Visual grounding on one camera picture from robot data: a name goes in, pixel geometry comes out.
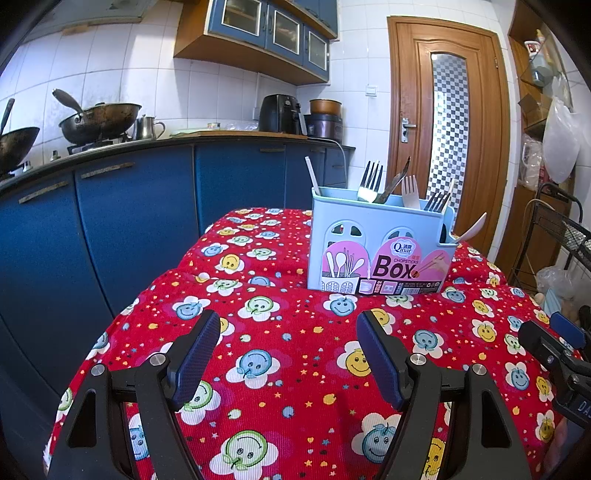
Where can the blue base cabinets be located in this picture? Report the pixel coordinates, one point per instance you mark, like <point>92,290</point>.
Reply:
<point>82,236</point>

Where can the wooden shelf unit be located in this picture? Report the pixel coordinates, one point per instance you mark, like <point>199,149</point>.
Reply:
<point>535,63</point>

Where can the white plastic bag hanging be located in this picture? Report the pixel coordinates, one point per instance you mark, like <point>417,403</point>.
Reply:
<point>561,141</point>

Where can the blue wall cabinet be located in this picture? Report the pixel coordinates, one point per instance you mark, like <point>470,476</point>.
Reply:
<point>287,40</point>

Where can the cream plastic fork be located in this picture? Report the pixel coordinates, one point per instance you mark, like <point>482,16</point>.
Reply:
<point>410,193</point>

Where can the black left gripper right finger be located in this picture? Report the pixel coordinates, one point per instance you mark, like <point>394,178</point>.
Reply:
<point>482,443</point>

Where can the dark wok with handle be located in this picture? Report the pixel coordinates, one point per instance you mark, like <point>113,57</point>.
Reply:
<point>102,121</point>

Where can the cream plastic spoon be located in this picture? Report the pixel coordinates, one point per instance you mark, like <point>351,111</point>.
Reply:
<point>473,230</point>

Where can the light blue utensil holder box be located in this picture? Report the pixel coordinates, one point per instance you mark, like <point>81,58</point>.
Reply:
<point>369,249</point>

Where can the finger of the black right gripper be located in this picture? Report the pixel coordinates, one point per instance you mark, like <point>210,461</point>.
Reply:
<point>569,370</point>
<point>568,331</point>

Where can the red smiley flower tablecloth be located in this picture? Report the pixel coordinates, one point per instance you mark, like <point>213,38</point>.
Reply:
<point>288,393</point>

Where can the wooden door with glass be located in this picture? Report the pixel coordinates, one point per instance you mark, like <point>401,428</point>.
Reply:
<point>450,117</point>

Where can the black wok at left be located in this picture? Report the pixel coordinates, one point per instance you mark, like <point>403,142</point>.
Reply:
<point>14,145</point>

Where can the black wire rack cart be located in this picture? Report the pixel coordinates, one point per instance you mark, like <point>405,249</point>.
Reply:
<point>553,221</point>

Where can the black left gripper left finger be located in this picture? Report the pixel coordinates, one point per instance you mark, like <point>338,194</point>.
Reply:
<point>95,440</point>

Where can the grey steel fork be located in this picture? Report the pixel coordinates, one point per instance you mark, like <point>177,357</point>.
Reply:
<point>439,199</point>

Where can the white chopstick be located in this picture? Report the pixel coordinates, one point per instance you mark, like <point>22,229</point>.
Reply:
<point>312,177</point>

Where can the steel kettle jug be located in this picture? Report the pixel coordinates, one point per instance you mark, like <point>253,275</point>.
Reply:
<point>147,128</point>

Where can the dark rice cooker pot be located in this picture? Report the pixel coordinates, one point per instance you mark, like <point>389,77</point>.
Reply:
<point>325,119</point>

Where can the black air fryer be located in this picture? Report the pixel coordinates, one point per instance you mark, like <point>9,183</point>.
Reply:
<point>280,113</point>

